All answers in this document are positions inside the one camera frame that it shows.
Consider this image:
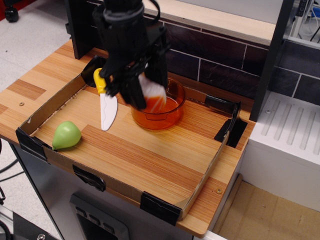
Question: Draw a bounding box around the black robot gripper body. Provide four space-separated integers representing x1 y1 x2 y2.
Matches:
92 4 170 78

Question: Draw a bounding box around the white toy sink drainboard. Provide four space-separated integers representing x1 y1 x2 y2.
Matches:
240 92 320 211

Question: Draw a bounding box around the dark grey vertical post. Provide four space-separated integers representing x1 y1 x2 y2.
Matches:
249 0 294 122

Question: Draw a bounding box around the green toy pear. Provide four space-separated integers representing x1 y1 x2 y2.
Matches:
52 121 81 150

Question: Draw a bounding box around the orange white toy salmon sushi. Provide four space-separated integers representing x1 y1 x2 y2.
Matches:
138 73 167 113

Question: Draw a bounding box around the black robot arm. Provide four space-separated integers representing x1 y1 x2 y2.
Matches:
92 0 170 110

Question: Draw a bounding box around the cardboard fence with black tape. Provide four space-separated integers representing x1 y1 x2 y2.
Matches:
16 57 253 232

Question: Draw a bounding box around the grey toy oven panel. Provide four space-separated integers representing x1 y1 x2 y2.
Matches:
69 194 130 240

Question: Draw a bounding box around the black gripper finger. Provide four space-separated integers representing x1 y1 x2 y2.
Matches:
146 48 168 90
105 75 147 110

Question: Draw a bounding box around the orange transparent plastic pot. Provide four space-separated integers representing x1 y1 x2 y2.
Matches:
131 77 186 130

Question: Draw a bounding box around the yellow white toy knife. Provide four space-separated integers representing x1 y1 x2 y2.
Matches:
93 68 118 131

